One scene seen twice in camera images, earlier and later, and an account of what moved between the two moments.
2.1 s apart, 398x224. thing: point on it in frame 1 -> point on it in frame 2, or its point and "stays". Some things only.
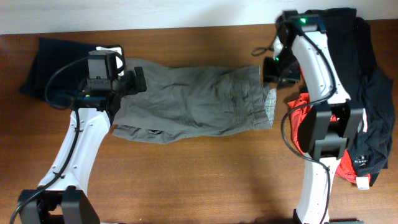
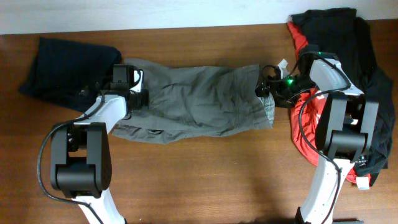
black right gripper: [268, 75] -> [277, 89]
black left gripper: [132, 84] -> [143, 101]
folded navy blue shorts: [63, 86] stays
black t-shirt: [364, 84] stays
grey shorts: [185, 103] stays
